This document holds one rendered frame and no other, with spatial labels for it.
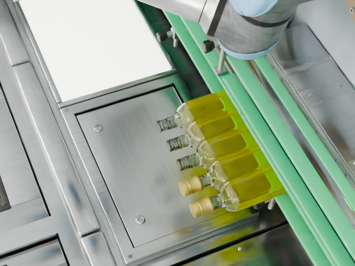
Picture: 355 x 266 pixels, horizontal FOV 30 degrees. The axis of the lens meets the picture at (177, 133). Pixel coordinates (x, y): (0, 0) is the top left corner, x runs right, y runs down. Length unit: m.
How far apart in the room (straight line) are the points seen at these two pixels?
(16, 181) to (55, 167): 0.11
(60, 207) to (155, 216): 0.23
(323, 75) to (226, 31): 0.35
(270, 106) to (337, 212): 0.28
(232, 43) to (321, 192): 0.35
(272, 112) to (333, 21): 0.24
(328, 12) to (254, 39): 0.34
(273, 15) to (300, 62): 0.38
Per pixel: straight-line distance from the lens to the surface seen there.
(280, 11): 1.15
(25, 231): 1.59
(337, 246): 1.38
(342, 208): 1.34
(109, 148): 1.66
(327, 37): 1.54
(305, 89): 1.46
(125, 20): 1.94
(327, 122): 1.42
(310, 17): 1.58
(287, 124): 1.42
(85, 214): 1.57
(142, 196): 1.59
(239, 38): 1.22
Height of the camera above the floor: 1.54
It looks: 16 degrees down
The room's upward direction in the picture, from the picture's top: 108 degrees counter-clockwise
